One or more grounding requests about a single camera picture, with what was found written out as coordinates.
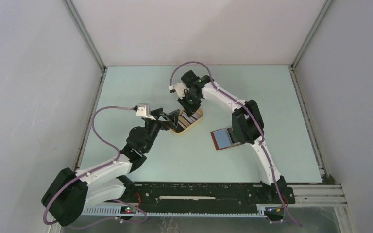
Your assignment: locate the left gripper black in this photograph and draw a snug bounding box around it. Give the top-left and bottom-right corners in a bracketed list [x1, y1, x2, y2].
[143, 108, 179, 152]

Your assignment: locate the brown leather card holder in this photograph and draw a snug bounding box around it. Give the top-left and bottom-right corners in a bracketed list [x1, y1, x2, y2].
[210, 128, 242, 151]

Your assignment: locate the black credit card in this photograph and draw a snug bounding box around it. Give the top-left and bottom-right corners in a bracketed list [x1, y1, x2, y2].
[227, 127, 236, 144]

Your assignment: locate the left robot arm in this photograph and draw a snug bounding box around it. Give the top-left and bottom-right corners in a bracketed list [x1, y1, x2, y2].
[41, 104, 180, 226]

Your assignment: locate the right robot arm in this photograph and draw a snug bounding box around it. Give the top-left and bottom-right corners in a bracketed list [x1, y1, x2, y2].
[169, 70, 287, 203]

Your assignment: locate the beige oval tray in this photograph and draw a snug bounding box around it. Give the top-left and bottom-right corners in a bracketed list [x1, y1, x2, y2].
[171, 108, 203, 135]

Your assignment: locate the small circuit board led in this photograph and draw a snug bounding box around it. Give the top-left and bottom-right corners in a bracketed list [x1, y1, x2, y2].
[120, 206, 137, 214]

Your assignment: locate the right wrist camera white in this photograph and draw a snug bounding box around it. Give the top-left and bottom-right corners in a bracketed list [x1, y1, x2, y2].
[169, 83, 188, 99]

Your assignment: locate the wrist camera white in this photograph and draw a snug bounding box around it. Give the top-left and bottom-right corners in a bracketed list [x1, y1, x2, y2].
[136, 103, 155, 120]
[169, 83, 188, 99]

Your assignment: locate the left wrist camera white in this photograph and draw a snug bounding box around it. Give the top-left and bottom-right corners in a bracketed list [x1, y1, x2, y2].
[136, 103, 155, 120]

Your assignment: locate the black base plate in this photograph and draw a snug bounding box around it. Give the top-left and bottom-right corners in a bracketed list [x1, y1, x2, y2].
[120, 182, 295, 215]

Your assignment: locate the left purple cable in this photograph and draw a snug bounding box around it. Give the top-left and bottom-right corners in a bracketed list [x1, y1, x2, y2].
[41, 106, 149, 231]

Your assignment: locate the aluminium frame rail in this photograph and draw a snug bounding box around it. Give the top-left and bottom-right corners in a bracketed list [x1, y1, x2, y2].
[54, 183, 348, 218]

